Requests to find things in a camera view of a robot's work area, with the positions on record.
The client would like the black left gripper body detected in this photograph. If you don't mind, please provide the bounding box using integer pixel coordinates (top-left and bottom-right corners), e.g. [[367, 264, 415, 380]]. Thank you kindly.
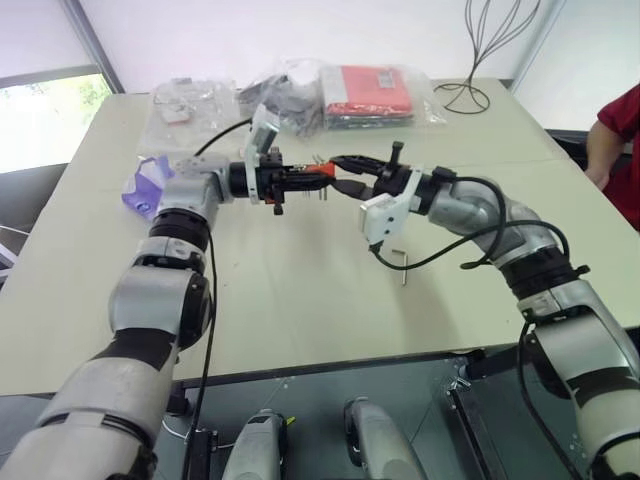
[[257, 146, 298, 218]]

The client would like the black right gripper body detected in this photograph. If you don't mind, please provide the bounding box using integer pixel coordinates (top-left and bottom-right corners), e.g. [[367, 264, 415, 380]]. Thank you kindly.
[[370, 142, 414, 200]]

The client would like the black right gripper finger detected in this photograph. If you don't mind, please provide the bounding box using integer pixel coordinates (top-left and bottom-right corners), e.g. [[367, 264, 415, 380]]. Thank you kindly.
[[329, 154, 387, 178], [332, 179, 375, 201]]

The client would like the red hex key holder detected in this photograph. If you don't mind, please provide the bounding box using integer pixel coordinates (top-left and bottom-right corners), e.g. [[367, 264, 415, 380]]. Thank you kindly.
[[299, 153, 336, 201]]

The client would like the loose silver hex key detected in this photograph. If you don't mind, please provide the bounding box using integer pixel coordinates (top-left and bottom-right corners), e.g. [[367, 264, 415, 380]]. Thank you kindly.
[[391, 248, 412, 288]]

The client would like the clear bag with dark items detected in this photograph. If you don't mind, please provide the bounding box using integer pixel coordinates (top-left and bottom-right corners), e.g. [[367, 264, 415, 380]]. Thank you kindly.
[[236, 58, 332, 137]]

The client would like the clear bag with red packs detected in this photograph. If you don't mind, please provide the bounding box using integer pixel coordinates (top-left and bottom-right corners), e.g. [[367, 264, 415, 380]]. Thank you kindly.
[[316, 63, 449, 133]]

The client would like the clear bag with small parts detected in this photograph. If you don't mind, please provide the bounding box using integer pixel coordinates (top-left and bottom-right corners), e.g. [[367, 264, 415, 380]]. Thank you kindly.
[[137, 76, 242, 154]]

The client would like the purple plastic bag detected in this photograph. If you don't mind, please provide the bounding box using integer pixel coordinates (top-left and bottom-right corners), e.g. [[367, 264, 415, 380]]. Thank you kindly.
[[121, 154, 176, 222]]

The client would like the person in red shirt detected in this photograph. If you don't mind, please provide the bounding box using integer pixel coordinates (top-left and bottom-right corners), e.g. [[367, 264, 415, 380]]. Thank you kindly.
[[596, 82, 640, 232]]

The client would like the silver rounded robot leg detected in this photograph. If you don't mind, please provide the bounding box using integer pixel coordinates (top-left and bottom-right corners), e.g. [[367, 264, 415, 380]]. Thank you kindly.
[[343, 396, 427, 480], [221, 408, 290, 480]]

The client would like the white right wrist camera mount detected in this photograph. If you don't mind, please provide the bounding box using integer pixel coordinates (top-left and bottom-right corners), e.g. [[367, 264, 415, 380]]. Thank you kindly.
[[358, 164, 426, 247]]

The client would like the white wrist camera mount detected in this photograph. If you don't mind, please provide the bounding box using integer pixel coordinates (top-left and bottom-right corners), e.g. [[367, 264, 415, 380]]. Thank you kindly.
[[243, 104, 282, 207], [358, 164, 426, 247]]

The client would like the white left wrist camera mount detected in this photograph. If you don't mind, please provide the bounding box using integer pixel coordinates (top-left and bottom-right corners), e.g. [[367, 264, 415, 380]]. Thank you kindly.
[[243, 104, 282, 207]]

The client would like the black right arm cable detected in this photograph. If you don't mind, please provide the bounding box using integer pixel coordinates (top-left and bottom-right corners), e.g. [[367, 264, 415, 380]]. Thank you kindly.
[[368, 168, 592, 441]]

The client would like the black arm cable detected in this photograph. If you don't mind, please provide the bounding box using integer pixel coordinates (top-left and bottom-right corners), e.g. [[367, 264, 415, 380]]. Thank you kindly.
[[368, 168, 592, 441], [181, 117, 254, 480]]

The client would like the black wire stand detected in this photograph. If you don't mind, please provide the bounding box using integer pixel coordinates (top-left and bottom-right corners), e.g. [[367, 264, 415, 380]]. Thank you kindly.
[[433, 0, 539, 116]]

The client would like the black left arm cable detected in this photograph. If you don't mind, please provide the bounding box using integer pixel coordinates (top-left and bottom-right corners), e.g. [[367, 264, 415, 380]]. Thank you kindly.
[[181, 117, 254, 480]]

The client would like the black table clamp bracket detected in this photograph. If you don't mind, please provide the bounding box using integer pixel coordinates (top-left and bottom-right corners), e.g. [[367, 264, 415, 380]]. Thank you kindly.
[[458, 346, 527, 382]]

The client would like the grey window frame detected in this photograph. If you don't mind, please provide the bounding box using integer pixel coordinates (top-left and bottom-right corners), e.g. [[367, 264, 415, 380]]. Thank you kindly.
[[62, 0, 126, 95]]

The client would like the black table frame bar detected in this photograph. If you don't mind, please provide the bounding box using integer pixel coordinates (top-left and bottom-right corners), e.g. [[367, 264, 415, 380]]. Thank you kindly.
[[443, 382, 507, 480]]

